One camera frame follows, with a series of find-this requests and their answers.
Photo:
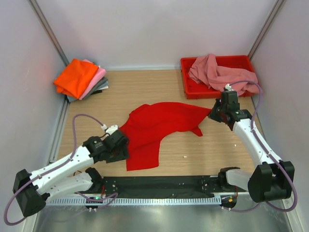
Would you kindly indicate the orange folded t shirt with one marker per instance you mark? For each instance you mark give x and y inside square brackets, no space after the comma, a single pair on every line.
[75,78]

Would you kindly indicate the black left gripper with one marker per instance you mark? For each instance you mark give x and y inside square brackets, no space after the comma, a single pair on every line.
[123,154]

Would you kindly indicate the red plastic bin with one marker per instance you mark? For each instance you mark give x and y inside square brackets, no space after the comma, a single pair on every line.
[199,91]

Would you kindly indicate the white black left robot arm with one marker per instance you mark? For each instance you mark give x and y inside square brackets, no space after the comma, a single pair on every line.
[71,174]

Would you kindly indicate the teal folded t shirt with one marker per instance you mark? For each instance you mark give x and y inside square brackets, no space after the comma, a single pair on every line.
[71,99]

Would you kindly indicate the grey folded t shirt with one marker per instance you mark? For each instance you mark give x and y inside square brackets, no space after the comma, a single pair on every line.
[100,84]

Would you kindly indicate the corner aluminium post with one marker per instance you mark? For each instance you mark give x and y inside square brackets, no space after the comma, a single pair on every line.
[279,4]
[47,28]

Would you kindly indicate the right corner aluminium post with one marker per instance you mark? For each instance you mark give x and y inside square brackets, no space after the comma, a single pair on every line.
[279,4]

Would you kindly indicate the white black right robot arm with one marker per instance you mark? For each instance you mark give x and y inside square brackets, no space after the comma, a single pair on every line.
[264,158]

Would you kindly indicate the red t shirt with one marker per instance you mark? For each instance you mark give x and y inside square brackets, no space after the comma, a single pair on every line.
[148,125]

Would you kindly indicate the aluminium frame rail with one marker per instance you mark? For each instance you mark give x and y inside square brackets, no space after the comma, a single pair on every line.
[260,183]

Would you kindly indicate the pink folded t shirt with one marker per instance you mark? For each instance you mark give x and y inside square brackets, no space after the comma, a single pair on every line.
[98,76]

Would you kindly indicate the dusty pink crumpled t shirt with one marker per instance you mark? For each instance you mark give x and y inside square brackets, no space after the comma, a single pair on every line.
[218,72]

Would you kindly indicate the black folded t shirt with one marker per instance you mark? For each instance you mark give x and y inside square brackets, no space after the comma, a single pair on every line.
[97,91]

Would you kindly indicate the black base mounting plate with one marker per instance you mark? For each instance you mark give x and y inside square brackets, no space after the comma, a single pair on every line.
[163,187]

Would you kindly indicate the left corner aluminium post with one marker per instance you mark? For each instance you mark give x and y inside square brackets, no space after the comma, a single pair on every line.
[47,28]

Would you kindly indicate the white slotted cable duct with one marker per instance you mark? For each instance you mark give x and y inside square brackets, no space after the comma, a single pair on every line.
[78,200]

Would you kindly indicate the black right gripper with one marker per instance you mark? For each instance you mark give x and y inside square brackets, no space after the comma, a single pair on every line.
[212,114]

